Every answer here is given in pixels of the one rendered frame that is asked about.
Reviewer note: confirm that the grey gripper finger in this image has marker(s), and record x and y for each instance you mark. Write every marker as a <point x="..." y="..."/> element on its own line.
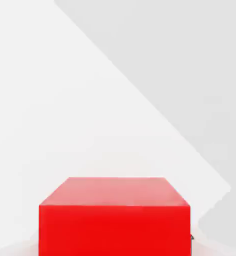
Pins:
<point x="192" y="240"/>

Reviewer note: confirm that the small red cube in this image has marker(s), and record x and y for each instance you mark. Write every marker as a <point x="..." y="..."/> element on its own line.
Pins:
<point x="114" y="230"/>

